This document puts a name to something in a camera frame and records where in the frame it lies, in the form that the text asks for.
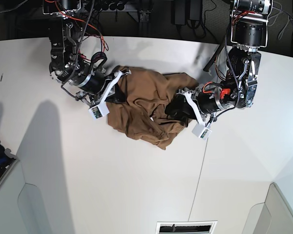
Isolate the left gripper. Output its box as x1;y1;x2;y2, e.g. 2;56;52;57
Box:
165;82;236;127

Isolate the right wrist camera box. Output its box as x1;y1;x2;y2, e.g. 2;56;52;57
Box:
88;102;109;119

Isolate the grey cable loop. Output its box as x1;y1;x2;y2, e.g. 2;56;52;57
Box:
268;7;293;47

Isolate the aluminium frame post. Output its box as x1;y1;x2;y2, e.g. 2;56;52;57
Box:
138;11;151;37

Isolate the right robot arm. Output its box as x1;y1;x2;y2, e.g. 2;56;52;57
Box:
42;0;127;107

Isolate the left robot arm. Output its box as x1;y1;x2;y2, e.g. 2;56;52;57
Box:
165;0;273;127

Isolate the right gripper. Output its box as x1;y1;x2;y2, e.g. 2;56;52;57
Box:
62;69;131;107

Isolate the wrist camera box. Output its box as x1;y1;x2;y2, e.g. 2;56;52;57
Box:
88;102;109;119
192;123;212;140

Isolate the tan brown t-shirt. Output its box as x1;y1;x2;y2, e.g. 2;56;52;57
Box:
107;67;198;150

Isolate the black power adapter brick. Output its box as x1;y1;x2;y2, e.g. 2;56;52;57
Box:
171;0;186;26

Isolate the white table vent grille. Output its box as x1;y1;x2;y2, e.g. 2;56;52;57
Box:
155;221;218;234

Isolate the grey left table panel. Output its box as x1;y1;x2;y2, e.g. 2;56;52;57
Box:
0;159;75;234

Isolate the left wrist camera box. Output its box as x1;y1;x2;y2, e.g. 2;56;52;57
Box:
192;123;212;140

